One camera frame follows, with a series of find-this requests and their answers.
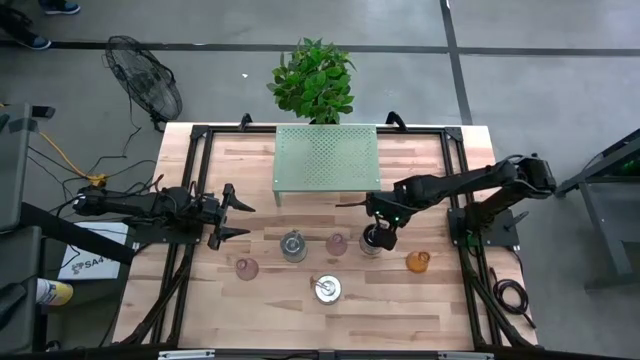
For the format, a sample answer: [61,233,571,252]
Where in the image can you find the pink ribbed glass candle holder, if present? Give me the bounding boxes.
[234,257,260,282]
[325,232,349,258]

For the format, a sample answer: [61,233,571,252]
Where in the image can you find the white and yellow bottle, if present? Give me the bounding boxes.
[35,278,75,307]

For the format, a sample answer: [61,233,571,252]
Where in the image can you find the person's leg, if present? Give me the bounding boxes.
[0,3,34,39]

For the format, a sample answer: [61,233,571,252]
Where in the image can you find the amber glass candle holder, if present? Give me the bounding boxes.
[405,250,432,274]

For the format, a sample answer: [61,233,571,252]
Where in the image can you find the black diagonal beam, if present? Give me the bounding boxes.
[19,201,136,266]

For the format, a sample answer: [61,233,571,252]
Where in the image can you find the black floor fan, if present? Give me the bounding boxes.
[102,34,184,132]

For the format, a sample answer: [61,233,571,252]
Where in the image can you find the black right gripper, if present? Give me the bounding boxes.
[364,192,416,252]

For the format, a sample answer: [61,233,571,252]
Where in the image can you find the grey metal side table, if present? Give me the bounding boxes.
[552,128,640,291]

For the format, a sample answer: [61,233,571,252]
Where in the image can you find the coiled black cable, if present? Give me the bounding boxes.
[492,267,537,330]

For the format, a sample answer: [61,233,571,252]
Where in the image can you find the green leafy plant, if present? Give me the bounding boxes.
[266,37,357,125]

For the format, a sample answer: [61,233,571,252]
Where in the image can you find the black aluminium table frame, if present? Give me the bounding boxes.
[119,123,539,351]

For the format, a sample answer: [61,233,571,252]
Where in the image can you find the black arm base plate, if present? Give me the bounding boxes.
[124,219,204,246]
[447,207,521,249]

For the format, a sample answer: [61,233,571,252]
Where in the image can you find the silver tin candle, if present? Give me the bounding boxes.
[358,224,386,257]

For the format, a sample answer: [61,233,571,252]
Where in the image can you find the silver metal bracket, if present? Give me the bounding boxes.
[437,351,495,360]
[157,349,216,360]

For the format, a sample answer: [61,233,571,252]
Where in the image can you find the dark ribbed tin can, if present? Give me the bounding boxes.
[309,273,344,306]

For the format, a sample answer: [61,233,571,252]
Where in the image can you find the black fan power cable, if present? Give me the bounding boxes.
[87,92,144,176]

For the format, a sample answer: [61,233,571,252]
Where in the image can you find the silver tin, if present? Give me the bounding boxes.
[279,229,309,264]

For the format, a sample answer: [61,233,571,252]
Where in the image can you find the grey equipment case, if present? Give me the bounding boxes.
[0,102,31,234]
[0,224,44,354]

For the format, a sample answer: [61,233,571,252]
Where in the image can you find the white printed paper sign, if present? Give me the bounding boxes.
[57,221,130,281]

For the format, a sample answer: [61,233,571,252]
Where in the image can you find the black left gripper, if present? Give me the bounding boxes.
[194,183,257,251]

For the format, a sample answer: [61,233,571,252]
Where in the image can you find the green perforated metal riser shelf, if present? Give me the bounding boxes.
[272,124,383,208]

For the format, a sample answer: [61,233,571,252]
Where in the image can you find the yellow cable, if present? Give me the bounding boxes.
[38,130,109,187]

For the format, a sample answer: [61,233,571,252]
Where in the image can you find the person's shoe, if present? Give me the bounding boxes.
[38,0,82,16]
[14,32,53,51]

